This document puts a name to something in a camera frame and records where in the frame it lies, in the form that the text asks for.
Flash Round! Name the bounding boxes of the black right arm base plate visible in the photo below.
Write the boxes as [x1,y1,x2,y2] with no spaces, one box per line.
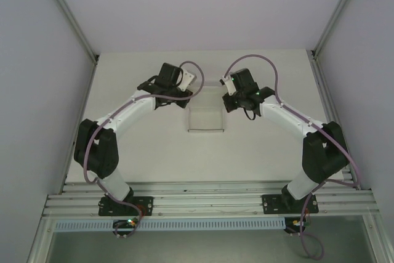
[261,194,318,214]

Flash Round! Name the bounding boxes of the small circuit board with LEDs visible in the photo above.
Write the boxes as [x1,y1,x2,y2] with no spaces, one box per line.
[113,218,140,239]
[285,218,312,236]

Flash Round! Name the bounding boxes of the aluminium corner frame post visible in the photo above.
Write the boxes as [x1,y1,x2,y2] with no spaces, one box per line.
[310,0,369,59]
[38,0,100,63]

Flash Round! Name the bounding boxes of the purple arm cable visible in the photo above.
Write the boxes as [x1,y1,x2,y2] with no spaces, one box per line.
[84,60,206,239]
[223,54,361,259]

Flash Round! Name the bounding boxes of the aluminium table side rail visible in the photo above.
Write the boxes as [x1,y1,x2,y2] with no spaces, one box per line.
[310,50,361,185]
[62,55,100,185]

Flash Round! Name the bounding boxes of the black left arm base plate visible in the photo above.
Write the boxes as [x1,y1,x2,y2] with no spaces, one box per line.
[98,195,154,216]

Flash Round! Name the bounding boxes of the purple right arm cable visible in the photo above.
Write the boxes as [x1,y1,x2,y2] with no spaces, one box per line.
[223,54,361,259]

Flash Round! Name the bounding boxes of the aluminium base rail beam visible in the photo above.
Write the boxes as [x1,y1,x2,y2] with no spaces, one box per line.
[42,179,379,220]

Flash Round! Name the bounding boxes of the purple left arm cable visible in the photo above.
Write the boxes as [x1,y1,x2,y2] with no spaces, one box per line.
[84,60,206,239]

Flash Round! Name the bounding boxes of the light blue slotted cable duct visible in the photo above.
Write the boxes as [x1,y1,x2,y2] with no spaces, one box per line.
[54,217,286,232]

